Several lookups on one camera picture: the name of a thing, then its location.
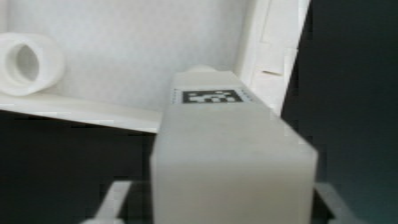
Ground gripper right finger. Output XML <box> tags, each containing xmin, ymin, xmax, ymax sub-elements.
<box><xmin>311</xmin><ymin>183</ymin><xmax>363</xmax><ymax>224</ymax></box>

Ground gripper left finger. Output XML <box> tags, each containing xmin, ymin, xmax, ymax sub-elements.
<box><xmin>78</xmin><ymin>179</ymin><xmax>157</xmax><ymax>224</ymax></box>

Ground white leg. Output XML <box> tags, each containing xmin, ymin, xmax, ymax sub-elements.
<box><xmin>151</xmin><ymin>69</ymin><xmax>318</xmax><ymax>224</ymax></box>

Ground white desk top panel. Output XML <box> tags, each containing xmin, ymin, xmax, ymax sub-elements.
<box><xmin>0</xmin><ymin>0</ymin><xmax>311</xmax><ymax>132</ymax></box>

